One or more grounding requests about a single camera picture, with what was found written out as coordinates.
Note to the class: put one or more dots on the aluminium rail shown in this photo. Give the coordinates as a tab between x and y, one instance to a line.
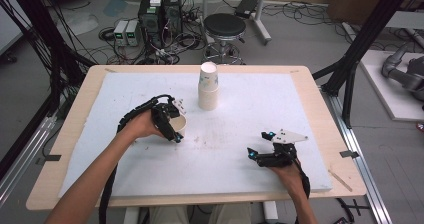
26	154
363	170

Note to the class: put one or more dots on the white platform board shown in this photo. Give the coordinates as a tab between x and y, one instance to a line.
383	90

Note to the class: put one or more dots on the black computer tower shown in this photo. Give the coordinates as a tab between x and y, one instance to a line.
150	20
172	14

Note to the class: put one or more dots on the black frame post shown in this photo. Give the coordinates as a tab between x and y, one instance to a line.
373	20
40	24

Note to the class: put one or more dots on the person's left leg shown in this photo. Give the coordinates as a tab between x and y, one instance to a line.
168	216

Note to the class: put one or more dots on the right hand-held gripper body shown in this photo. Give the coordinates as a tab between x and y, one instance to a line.
278	155

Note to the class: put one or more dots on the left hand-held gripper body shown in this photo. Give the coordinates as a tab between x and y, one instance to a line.
161	112

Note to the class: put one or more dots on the white table leg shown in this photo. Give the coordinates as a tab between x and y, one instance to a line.
270	212
131	216

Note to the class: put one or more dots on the white foam mat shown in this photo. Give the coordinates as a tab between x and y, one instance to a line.
226	170

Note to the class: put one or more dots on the black flat device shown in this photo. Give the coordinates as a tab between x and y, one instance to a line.
246	7

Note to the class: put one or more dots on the person's leg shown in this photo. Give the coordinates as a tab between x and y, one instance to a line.
168	216
230	215

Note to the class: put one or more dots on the wooden table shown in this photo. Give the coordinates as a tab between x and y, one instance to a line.
340	124

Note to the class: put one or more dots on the person's right hand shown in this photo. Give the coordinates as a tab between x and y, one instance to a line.
288	177

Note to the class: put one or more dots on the black tape piece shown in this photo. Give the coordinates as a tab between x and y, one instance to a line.
349	154
53	157

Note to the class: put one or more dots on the cardboard box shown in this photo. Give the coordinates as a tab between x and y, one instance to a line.
346	4

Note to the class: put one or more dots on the grey power supply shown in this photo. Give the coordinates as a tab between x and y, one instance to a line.
120	32
132	32

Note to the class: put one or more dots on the white stand leg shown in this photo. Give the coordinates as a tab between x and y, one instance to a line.
261	20

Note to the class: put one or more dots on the person's right leg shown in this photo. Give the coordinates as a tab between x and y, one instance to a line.
230	215

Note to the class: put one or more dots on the paper cup with blue print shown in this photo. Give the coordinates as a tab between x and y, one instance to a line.
208	77

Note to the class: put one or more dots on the person's left hand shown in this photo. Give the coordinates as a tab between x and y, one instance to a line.
143	125

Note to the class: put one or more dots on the black round stool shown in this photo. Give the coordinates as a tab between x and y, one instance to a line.
224	24

